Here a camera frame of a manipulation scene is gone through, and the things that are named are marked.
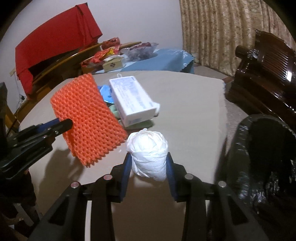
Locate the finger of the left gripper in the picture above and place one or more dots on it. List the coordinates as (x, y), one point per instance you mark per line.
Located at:
(45, 126)
(29, 134)

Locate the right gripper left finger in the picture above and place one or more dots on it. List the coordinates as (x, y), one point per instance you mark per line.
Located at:
(65, 220)

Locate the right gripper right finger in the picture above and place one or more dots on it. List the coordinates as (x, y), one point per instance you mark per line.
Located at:
(231, 218)

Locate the orange foam fruit net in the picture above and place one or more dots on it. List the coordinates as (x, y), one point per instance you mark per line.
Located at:
(95, 131)

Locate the white tissue ball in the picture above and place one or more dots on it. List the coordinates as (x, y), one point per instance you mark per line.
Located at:
(149, 151)

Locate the white cardboard box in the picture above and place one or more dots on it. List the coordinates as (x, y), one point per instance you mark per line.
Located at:
(132, 101)

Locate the blue plastic bag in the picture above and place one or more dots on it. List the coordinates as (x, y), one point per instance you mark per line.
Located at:
(105, 92)

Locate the black trash bin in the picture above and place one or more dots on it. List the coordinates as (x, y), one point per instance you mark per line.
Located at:
(261, 171)

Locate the beige table cover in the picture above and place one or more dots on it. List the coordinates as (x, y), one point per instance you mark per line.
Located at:
(193, 120)

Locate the red snack packages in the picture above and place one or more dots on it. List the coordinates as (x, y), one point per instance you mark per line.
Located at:
(103, 54)

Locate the cream tissue box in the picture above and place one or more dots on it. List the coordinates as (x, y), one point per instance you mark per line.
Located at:
(113, 63)

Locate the red cloth cover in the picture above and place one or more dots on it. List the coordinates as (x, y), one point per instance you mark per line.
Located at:
(72, 29)

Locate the red basket on cabinet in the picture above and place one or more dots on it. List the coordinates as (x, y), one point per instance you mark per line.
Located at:
(110, 43)

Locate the glass fruit bowl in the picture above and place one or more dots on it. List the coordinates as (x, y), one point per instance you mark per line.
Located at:
(140, 52)

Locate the dark wooden armchair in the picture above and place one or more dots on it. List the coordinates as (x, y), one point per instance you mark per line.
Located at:
(264, 81)

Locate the blue tablecloth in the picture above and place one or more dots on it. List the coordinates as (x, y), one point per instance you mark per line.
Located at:
(163, 59)

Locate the patterned beige curtain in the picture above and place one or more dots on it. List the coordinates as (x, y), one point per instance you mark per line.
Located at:
(213, 29)

